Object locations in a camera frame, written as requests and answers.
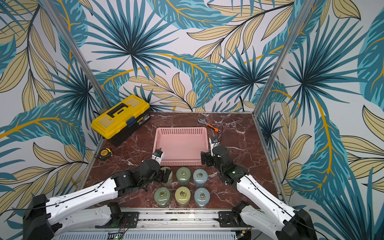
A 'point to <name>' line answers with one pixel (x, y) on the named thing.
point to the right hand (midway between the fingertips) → (210, 150)
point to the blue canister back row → (200, 176)
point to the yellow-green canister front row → (182, 194)
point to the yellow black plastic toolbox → (127, 115)
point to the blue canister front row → (202, 196)
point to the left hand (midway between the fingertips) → (163, 169)
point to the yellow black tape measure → (105, 154)
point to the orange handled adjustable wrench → (215, 129)
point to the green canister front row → (162, 196)
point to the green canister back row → (183, 174)
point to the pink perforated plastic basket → (181, 146)
